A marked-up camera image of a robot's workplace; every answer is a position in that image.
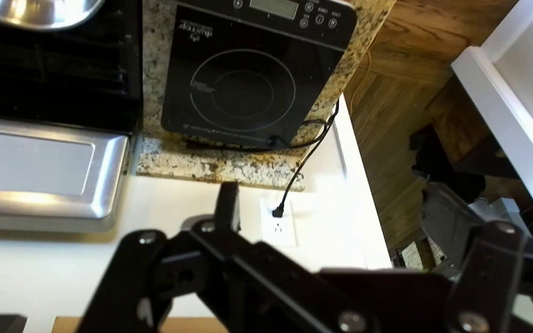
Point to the black portable induction cooktop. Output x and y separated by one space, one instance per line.
248 83

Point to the white cupboard door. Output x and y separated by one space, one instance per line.
521 111

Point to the white wall socket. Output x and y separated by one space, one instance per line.
279 230

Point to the stainless steel pan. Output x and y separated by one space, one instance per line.
35 11

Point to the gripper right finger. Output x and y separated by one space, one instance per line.
488 277

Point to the black and steel stove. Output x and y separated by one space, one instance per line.
40 171

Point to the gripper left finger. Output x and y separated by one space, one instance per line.
123 277

